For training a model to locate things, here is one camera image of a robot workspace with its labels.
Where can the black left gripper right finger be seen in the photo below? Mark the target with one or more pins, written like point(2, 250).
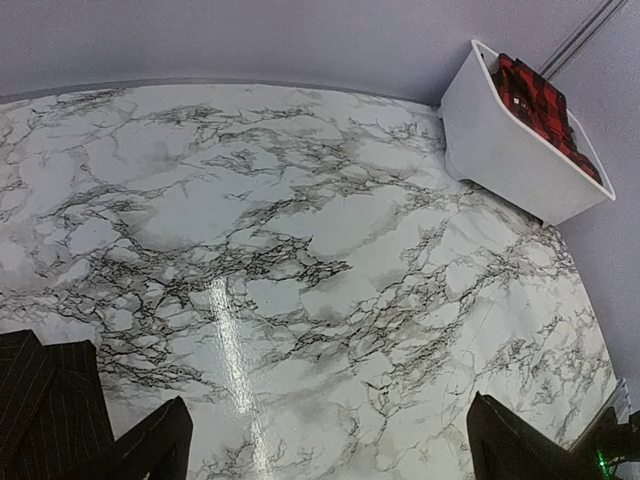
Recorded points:
point(503, 446)

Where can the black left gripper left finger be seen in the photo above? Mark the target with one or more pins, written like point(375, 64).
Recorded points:
point(157, 447)

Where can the red black plaid shirt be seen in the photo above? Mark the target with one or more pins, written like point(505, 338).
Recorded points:
point(540, 106)

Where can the black pinstripe folded shirt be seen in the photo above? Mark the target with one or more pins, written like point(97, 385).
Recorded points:
point(53, 411)

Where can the white plastic bin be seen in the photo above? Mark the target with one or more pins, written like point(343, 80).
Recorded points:
point(487, 144)

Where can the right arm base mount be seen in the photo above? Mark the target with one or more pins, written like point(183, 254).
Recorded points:
point(609, 444)

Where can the right wall corner profile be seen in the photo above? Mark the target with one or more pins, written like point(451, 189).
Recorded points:
point(590, 26)

